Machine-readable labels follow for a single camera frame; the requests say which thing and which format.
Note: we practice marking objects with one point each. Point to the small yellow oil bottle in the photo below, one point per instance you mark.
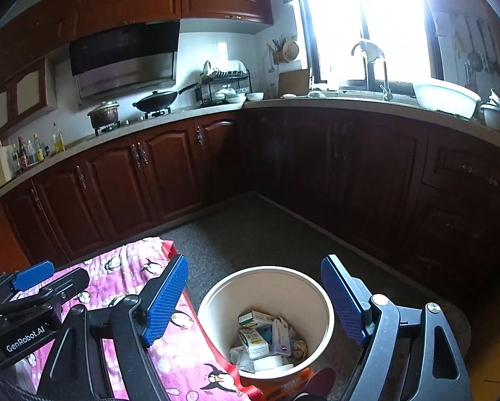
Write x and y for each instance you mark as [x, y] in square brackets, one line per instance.
[38, 149]

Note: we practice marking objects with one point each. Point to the white bowl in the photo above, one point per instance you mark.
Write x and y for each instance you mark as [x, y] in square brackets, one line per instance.
[255, 97]

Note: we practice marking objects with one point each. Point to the orange plastic sheet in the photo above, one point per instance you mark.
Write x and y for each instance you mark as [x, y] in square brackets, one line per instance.
[285, 386]

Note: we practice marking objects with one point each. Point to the metal faucet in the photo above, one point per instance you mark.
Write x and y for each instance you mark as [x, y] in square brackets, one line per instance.
[384, 75]

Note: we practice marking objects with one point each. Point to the white foam block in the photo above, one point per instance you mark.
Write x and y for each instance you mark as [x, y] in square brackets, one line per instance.
[270, 363]

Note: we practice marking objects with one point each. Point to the gas stove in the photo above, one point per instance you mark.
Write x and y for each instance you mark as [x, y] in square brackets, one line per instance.
[128, 124]

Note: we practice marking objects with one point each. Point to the wall utensil holder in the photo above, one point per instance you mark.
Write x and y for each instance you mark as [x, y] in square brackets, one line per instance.
[277, 52]

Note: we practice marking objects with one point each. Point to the long white box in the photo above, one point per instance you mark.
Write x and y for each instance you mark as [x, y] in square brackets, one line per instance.
[281, 338]

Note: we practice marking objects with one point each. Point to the wooden cutting board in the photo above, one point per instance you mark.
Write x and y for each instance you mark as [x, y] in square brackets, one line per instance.
[293, 82]

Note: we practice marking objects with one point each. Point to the stacked enamel bowls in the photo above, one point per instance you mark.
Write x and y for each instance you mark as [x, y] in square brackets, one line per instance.
[498, 117]

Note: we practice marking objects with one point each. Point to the black dish rack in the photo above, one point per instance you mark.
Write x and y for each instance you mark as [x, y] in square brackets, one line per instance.
[222, 85]

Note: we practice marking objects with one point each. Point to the stacked white bowls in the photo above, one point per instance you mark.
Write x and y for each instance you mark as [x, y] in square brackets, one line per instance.
[235, 99]

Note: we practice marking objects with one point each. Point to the tall dark sauce bottle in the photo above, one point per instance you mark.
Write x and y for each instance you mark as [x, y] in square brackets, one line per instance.
[23, 154]

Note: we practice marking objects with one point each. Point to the wooden lower cabinets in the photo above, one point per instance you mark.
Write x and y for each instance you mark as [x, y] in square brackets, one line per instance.
[337, 167]

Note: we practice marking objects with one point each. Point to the round wooden stool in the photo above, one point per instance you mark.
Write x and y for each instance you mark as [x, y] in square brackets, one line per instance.
[454, 321]

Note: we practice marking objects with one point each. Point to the green and white milk carton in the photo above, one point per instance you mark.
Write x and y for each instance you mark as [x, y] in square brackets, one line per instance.
[254, 340]

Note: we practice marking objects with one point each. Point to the brownish tissue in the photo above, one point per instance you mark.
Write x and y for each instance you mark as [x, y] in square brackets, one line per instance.
[300, 349]

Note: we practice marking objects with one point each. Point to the white snack bag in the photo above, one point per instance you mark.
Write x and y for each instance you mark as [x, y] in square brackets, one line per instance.
[238, 355]

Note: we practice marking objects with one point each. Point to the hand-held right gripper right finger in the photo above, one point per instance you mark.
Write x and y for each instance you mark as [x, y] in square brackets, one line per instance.
[344, 300]

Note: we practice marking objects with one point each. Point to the tan gourd ladle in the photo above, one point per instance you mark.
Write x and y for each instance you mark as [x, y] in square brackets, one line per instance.
[291, 50]

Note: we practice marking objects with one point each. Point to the brown clay pot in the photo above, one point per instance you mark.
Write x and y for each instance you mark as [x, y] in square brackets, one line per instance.
[103, 116]

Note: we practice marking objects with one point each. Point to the white basin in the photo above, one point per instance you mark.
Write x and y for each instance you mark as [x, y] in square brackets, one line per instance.
[446, 98]

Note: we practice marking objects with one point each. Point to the pink penguin blanket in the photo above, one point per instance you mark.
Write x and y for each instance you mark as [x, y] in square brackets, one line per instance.
[120, 267]

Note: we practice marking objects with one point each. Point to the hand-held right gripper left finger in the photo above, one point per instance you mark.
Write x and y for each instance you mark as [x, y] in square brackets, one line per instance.
[166, 300]

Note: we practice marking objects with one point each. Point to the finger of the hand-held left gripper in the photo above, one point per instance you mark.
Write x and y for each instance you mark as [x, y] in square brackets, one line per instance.
[32, 277]
[68, 284]

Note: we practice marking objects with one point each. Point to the green and white box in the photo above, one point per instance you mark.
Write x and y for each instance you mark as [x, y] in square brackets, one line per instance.
[256, 318]

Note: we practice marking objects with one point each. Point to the person's dark red shoe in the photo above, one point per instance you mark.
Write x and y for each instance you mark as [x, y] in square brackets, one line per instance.
[321, 380]

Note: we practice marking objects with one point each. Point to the black wok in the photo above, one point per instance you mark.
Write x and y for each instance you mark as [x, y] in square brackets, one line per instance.
[155, 100]

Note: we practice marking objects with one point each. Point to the black range hood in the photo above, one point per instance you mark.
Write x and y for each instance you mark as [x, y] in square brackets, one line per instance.
[120, 62]

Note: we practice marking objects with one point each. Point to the white round bin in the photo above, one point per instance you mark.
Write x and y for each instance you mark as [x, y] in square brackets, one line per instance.
[233, 296]

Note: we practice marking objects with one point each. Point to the hanging strainer ladle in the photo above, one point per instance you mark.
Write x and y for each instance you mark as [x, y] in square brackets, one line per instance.
[476, 60]

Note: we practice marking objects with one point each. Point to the clear bottle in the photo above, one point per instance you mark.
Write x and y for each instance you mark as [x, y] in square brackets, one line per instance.
[31, 155]

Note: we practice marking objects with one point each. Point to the hanging metal spatula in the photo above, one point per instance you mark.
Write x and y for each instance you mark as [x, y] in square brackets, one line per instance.
[491, 50]

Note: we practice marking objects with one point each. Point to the window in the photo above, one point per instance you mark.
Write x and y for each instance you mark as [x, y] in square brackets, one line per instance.
[358, 16]

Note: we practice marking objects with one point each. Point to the large yellow oil bottle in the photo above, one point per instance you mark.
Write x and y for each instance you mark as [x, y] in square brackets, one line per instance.
[58, 142]

